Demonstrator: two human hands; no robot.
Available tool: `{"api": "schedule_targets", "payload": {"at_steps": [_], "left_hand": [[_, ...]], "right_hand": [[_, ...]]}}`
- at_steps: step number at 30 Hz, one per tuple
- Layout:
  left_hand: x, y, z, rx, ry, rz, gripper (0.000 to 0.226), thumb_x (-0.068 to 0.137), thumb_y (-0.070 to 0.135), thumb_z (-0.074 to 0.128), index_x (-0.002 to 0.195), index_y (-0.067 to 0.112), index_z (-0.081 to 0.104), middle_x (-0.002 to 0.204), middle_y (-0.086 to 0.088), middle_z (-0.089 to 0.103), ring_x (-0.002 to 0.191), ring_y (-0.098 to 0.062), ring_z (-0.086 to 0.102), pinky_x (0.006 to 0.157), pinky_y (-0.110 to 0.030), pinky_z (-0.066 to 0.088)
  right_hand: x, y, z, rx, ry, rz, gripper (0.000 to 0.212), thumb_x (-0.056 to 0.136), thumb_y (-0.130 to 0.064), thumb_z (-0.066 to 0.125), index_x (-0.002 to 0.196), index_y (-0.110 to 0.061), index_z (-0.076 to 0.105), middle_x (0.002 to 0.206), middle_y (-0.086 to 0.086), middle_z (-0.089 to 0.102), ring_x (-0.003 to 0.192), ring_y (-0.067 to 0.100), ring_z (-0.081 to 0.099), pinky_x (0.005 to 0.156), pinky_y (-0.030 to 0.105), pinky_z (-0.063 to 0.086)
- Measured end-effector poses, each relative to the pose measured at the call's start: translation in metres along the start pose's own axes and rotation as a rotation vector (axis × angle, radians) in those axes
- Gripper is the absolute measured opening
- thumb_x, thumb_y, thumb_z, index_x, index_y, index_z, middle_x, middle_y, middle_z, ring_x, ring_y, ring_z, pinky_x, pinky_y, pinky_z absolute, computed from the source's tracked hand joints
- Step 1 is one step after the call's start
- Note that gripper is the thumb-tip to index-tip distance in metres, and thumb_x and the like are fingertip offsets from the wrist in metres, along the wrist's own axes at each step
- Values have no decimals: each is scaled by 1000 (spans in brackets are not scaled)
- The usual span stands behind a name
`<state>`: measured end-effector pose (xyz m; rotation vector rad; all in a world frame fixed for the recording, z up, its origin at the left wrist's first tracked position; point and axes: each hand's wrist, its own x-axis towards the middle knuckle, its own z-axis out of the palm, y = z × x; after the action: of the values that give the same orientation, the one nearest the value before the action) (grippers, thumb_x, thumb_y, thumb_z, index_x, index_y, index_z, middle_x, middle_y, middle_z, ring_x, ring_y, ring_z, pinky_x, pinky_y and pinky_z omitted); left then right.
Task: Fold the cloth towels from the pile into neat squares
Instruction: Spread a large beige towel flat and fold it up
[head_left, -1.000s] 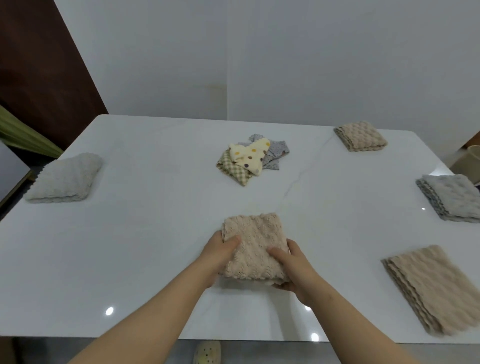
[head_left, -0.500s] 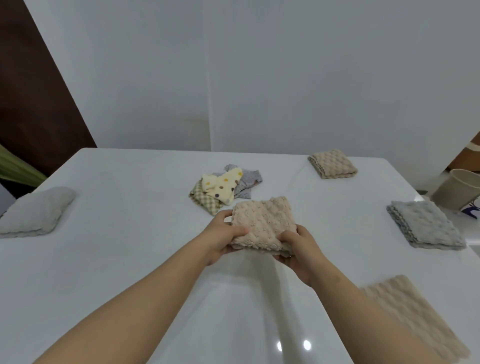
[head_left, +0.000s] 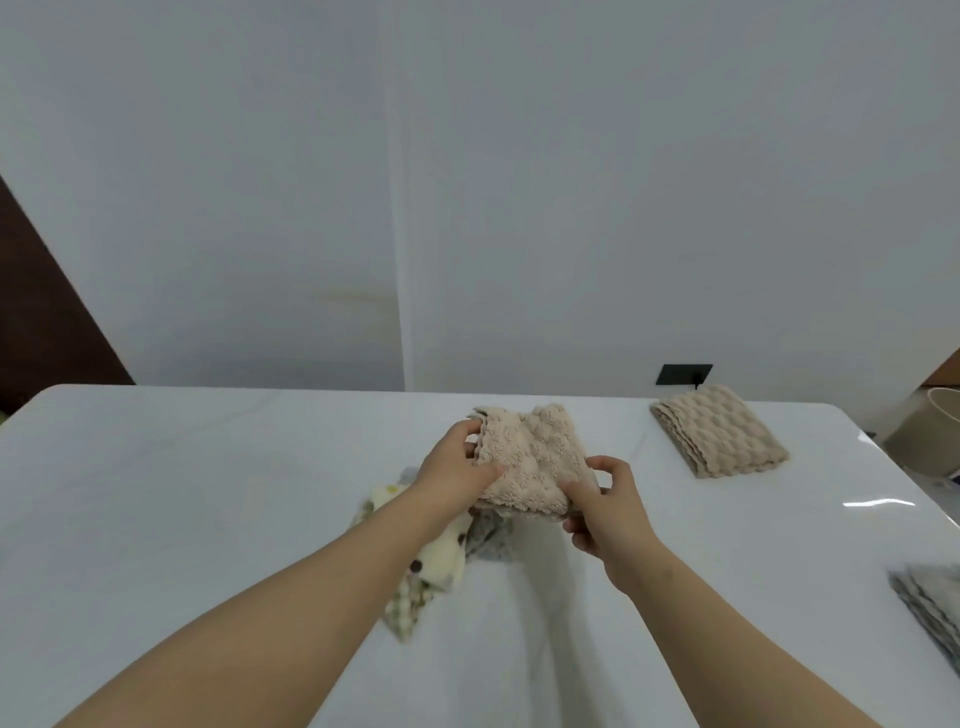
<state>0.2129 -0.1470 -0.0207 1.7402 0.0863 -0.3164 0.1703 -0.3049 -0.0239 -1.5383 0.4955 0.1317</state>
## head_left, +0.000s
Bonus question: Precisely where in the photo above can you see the person's right hand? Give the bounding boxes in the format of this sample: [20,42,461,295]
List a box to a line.
[560,455,669,598]

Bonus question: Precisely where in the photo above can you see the person's left hand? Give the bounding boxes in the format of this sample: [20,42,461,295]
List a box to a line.
[410,418,505,523]

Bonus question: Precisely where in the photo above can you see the grey floral cloth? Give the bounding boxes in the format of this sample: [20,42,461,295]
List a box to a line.
[395,467,520,565]

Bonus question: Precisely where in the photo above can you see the beige textured towel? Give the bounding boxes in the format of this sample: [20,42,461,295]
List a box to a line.
[649,384,790,480]
[470,403,594,520]

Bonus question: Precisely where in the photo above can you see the yellow polka dot cloth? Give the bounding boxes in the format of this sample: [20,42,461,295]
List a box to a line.
[365,483,472,594]

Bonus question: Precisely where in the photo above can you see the green checked cloth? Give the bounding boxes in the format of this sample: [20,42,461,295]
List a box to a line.
[350,500,442,644]

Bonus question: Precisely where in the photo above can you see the grey fluffy towel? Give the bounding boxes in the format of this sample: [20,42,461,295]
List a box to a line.
[888,563,960,676]

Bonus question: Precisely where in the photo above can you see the person's right forearm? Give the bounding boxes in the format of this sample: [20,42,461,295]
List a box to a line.
[603,543,883,728]

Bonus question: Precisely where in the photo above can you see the person's left forearm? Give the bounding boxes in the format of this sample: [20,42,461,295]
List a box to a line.
[56,479,470,728]

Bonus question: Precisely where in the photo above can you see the white marble table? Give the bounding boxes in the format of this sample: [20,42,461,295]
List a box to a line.
[0,384,960,728]

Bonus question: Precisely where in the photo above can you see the cream plastic bin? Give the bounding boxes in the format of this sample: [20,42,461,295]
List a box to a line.
[884,386,960,481]

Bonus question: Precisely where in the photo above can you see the brown wooden furniture piece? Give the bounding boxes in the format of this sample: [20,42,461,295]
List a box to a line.
[918,346,960,391]

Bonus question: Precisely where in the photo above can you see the dark brown wooden door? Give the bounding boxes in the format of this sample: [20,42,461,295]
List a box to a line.
[0,173,136,414]

